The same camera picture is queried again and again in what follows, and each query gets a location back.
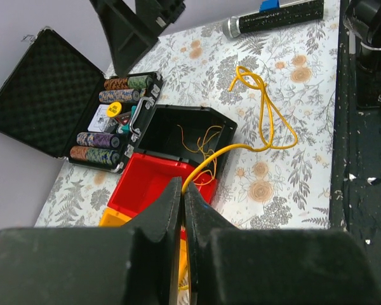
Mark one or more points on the white playing card deck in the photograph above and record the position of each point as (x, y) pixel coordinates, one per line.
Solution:
(100, 121)

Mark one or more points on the black poker chip case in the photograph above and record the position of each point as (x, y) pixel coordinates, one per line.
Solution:
(51, 96)

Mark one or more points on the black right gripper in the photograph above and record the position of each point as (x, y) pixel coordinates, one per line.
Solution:
(128, 37)

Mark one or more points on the small blue toy brick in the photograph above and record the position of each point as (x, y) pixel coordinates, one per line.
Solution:
(269, 5)

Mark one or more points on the yellow round dealer chip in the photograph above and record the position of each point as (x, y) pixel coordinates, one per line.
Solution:
(114, 109)

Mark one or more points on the black handheld microphone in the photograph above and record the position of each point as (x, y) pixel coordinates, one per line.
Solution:
(288, 13)

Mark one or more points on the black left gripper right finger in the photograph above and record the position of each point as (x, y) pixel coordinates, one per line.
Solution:
(228, 265)

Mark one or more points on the black plastic bin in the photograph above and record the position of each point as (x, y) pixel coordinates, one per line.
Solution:
(183, 133)

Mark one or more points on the red plastic bin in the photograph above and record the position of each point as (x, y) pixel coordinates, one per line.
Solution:
(143, 181)

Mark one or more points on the floral patterned table mat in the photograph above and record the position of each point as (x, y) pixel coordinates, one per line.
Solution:
(289, 185)

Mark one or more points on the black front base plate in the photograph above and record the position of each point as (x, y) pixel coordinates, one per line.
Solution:
(355, 204)

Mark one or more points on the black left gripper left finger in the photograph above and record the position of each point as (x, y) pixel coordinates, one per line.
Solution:
(136, 263)

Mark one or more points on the yellow plastic bin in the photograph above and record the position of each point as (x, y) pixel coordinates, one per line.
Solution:
(113, 218)

